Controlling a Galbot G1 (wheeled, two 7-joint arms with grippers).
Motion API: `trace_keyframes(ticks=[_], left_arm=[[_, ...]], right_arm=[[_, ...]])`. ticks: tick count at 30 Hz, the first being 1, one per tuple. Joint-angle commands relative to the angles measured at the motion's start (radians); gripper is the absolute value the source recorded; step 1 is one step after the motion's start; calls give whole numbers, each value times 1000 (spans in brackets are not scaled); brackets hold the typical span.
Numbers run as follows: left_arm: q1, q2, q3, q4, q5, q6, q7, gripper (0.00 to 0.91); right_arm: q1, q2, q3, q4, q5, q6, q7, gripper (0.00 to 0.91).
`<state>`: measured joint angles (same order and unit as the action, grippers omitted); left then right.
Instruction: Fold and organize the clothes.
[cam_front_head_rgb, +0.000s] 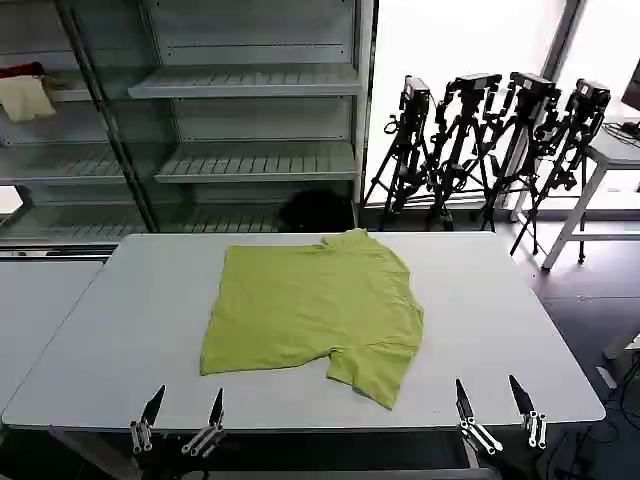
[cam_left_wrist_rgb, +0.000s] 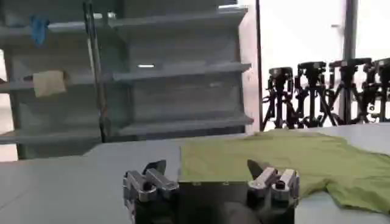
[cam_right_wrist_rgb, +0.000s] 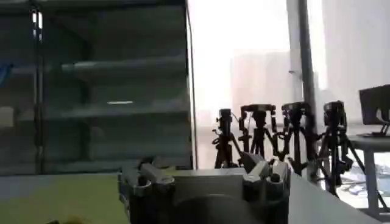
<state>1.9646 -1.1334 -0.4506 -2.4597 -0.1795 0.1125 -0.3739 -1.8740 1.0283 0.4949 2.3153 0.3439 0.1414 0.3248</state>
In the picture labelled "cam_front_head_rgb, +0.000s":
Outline black bag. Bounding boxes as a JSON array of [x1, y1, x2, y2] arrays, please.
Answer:
[[278, 189, 356, 234]]

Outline grey metal shelf unit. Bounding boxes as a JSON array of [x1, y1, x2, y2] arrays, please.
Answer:
[[0, 0, 156, 256], [127, 0, 376, 234]]

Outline green t-shirt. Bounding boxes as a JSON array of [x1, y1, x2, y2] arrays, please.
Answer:
[[199, 228, 425, 411]]

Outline black floor cables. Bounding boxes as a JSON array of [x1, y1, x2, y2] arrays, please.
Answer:
[[544, 389, 640, 480]]

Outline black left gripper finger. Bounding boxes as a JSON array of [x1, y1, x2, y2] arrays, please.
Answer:
[[128, 383, 168, 455], [180, 387, 226, 458]]

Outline white desk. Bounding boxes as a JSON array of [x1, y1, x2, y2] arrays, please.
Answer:
[[542, 119, 640, 271]]

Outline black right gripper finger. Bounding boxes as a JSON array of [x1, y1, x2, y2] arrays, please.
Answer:
[[507, 374, 549, 450], [453, 378, 503, 456]]

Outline black computer monitor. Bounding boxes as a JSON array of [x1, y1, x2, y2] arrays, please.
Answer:
[[622, 59, 640, 109]]

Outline black camera tripod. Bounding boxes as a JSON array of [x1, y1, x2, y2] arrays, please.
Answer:
[[364, 74, 451, 221], [509, 77, 612, 256], [424, 73, 501, 231], [479, 71, 561, 231]]

